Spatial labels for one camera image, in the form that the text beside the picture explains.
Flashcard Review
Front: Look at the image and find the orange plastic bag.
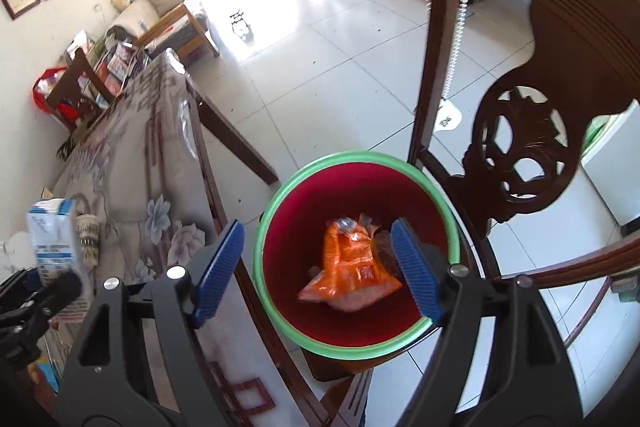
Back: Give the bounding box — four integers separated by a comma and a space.
297, 215, 402, 312

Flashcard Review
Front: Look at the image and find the blue white medicine box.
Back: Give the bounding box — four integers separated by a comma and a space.
25, 197, 89, 323

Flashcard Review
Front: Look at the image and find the patterned paper cup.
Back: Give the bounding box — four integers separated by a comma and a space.
76, 215, 101, 269

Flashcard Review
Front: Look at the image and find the green red trash bin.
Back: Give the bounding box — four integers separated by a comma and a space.
253, 150, 460, 361

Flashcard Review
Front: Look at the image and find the blue yellow book stack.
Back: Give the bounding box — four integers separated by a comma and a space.
24, 321, 76, 396

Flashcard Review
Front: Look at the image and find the patterned tablecloth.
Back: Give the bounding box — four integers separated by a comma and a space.
52, 52, 326, 426

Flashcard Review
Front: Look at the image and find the red bag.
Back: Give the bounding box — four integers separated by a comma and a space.
32, 66, 78, 124

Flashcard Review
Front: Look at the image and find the far wooden dining chair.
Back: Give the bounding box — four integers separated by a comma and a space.
44, 48, 115, 133

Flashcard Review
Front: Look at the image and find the white refrigerator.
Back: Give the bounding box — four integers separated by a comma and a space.
582, 101, 640, 227

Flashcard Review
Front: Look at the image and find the magazine rack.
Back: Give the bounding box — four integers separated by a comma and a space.
65, 28, 151, 96

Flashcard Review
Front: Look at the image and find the small black stool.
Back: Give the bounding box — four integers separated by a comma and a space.
230, 11, 253, 42

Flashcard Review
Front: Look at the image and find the wooden sofa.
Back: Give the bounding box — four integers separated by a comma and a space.
106, 0, 219, 65

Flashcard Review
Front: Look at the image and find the near carved wooden chair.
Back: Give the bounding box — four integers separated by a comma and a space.
400, 0, 639, 426

